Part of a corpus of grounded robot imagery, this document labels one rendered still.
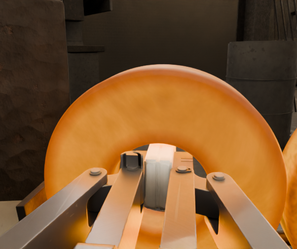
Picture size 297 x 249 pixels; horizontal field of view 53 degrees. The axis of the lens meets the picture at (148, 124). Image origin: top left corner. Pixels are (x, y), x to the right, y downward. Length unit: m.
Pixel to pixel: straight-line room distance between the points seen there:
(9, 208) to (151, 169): 0.12
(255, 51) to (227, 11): 6.12
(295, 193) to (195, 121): 0.07
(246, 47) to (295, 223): 2.41
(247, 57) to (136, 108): 2.42
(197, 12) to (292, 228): 7.86
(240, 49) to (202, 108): 2.45
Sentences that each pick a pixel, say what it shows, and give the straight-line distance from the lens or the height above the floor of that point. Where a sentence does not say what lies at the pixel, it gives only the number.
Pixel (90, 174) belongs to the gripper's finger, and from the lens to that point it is 0.16.
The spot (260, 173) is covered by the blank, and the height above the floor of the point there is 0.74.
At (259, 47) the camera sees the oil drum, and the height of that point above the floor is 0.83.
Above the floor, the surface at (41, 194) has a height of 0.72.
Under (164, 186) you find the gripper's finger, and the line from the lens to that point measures 0.17.
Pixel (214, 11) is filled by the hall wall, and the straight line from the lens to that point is 8.36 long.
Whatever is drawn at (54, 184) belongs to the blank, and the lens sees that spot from 0.21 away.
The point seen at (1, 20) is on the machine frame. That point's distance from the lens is 0.41.
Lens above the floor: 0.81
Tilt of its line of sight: 14 degrees down
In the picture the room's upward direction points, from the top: straight up
